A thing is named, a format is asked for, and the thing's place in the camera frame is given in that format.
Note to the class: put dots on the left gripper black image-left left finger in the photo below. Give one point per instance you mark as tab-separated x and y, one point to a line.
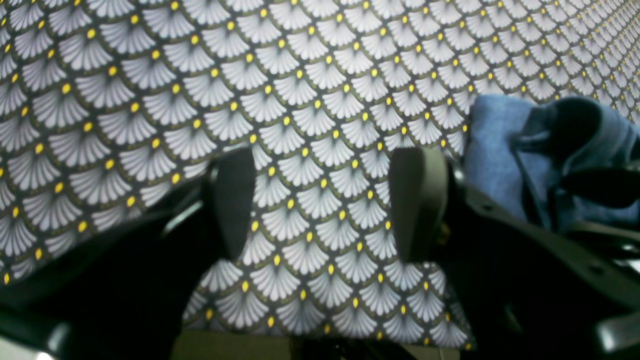
121	295

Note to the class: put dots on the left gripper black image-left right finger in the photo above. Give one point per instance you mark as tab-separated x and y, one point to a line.
528	293

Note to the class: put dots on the blue grey T-shirt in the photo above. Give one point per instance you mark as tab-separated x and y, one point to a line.
517	153

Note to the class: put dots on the fan patterned table cloth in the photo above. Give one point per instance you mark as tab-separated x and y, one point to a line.
107	105

